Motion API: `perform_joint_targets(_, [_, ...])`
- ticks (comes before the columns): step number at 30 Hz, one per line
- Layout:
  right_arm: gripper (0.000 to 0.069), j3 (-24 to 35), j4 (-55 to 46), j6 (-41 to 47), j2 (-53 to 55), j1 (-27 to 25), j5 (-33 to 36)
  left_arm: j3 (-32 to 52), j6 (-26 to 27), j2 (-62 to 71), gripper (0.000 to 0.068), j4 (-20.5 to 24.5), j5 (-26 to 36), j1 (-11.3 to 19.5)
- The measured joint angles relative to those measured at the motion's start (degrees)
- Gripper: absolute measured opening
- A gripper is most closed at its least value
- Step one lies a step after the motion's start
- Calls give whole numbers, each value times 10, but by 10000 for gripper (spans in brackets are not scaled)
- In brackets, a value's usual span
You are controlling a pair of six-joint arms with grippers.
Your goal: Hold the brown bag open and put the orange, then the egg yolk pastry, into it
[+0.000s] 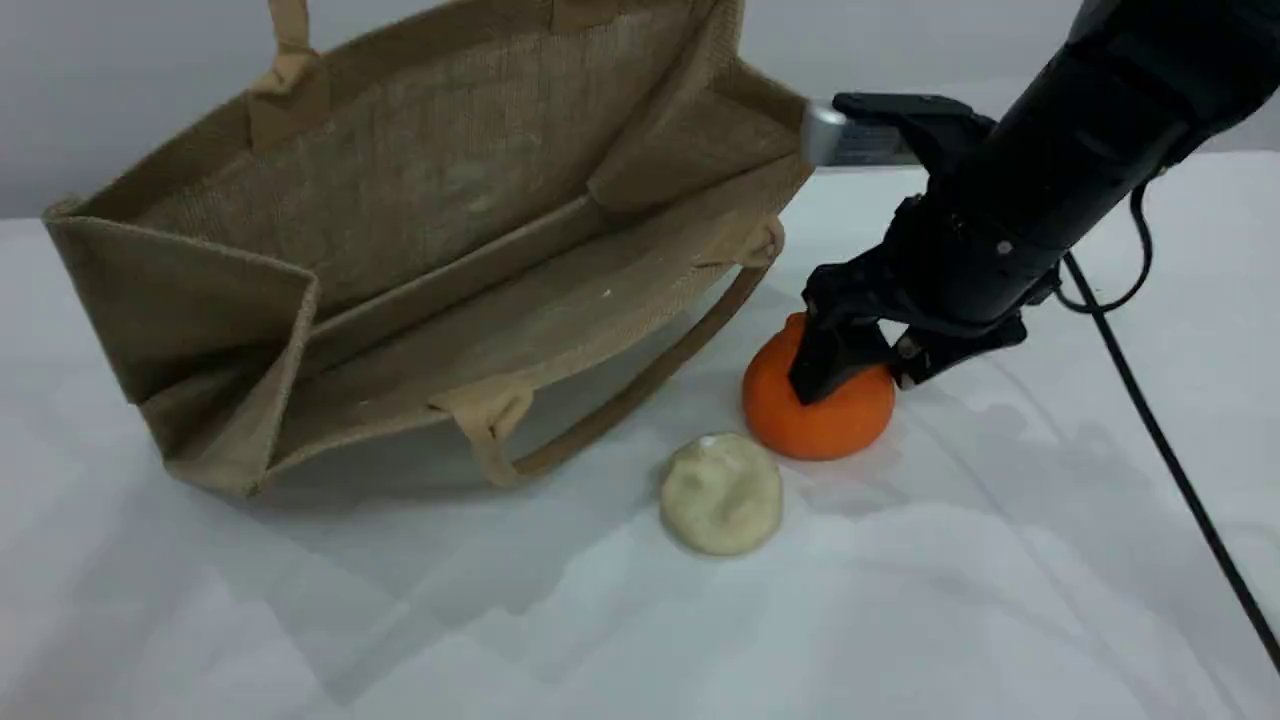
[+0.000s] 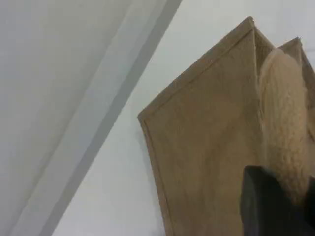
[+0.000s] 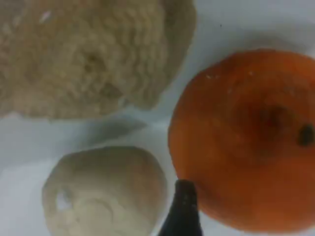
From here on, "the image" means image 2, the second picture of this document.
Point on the brown burlap bag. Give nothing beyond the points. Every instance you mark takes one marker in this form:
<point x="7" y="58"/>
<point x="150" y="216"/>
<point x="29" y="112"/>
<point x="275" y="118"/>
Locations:
<point x="209" y="123"/>

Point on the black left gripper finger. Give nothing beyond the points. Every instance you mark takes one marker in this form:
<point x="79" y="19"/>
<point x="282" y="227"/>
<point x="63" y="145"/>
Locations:
<point x="265" y="209"/>
<point x="311" y="209"/>

